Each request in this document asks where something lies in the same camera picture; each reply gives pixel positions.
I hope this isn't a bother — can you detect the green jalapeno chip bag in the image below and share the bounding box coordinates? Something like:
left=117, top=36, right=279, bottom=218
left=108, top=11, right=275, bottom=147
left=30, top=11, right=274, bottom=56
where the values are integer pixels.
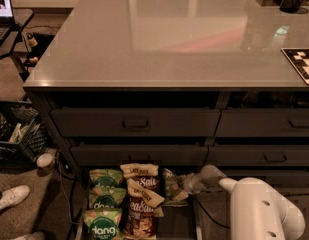
left=163, top=168, right=188, bottom=207

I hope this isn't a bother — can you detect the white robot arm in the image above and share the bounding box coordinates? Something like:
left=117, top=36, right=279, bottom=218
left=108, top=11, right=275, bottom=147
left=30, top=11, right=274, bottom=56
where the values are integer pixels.
left=181, top=165, right=305, bottom=240

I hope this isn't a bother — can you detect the open bottom left drawer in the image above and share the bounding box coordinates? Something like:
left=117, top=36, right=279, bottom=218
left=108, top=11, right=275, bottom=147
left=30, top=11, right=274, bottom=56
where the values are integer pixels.
left=75, top=168, right=203, bottom=240

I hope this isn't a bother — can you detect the brown sea salt bag back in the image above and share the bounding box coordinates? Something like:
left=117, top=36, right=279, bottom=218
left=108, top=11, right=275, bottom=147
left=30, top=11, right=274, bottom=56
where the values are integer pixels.
left=120, top=163, right=160, bottom=193

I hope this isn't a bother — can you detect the brown sea salt bag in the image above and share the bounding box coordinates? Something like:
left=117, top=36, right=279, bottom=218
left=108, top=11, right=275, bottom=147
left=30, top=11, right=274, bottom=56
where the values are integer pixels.
left=123, top=179, right=164, bottom=240
left=120, top=163, right=160, bottom=193

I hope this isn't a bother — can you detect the brown sea salt bag front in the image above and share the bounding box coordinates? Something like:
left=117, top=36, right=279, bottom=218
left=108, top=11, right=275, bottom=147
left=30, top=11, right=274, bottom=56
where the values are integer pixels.
left=123, top=179, right=164, bottom=240

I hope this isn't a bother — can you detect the green dang bag middle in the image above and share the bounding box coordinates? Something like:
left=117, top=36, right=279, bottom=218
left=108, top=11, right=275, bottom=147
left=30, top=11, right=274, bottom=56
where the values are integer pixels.
left=89, top=187, right=126, bottom=209

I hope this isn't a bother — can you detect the green dang bag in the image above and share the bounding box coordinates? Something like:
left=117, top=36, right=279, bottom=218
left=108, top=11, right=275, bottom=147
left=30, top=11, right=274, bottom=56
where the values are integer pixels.
left=89, top=187, right=126, bottom=209
left=83, top=208, right=123, bottom=240
left=89, top=169, right=123, bottom=187

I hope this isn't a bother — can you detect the green dang bag back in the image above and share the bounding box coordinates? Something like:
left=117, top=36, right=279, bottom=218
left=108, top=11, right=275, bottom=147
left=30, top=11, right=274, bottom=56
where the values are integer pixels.
left=89, top=169, right=123, bottom=187

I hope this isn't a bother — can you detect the green dang bag front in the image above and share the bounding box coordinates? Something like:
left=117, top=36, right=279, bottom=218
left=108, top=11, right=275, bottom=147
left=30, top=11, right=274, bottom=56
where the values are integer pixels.
left=83, top=208, right=123, bottom=240

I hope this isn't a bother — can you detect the top left drawer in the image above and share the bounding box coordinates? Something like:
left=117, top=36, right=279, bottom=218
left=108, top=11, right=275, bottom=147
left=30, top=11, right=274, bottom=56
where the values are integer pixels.
left=50, top=108, right=220, bottom=137

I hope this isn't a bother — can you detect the top right drawer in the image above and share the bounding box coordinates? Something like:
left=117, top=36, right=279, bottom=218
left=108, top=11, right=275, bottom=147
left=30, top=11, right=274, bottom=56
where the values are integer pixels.
left=216, top=108, right=309, bottom=137

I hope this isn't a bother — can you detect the middle right drawer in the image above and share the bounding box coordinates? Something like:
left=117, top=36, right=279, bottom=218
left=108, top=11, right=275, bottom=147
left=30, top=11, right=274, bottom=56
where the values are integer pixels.
left=206, top=145, right=309, bottom=167

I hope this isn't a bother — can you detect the middle left drawer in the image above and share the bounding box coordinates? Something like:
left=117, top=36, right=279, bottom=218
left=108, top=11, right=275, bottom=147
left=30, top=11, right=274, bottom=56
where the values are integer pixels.
left=71, top=145, right=208, bottom=166

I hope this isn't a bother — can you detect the dark grey drawer cabinet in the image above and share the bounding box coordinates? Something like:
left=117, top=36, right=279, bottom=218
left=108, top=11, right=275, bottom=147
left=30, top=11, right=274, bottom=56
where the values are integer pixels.
left=23, top=0, right=309, bottom=198

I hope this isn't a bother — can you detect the white paper cup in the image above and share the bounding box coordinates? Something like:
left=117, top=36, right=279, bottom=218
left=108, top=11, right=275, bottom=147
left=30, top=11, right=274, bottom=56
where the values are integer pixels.
left=36, top=153, right=55, bottom=172

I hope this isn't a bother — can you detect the black plastic milk crate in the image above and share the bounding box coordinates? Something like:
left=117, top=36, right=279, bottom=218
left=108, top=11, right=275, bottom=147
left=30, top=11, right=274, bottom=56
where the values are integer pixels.
left=0, top=101, right=50, bottom=165

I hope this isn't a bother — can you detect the black white fiducial marker board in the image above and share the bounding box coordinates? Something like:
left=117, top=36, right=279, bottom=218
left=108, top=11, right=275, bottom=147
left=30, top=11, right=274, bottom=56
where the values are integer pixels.
left=281, top=48, right=309, bottom=85

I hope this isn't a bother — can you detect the black floor cable right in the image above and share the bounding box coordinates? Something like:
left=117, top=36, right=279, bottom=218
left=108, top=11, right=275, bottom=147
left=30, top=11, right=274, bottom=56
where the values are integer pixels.
left=196, top=198, right=232, bottom=230

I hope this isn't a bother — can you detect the black floor cable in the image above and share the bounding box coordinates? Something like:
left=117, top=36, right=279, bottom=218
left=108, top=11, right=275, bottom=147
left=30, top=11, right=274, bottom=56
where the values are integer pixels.
left=55, top=150, right=82, bottom=240
left=196, top=198, right=232, bottom=230

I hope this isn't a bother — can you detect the black floor cable left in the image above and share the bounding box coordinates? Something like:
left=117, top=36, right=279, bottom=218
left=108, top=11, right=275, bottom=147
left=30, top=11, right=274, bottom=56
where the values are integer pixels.
left=55, top=150, right=82, bottom=240

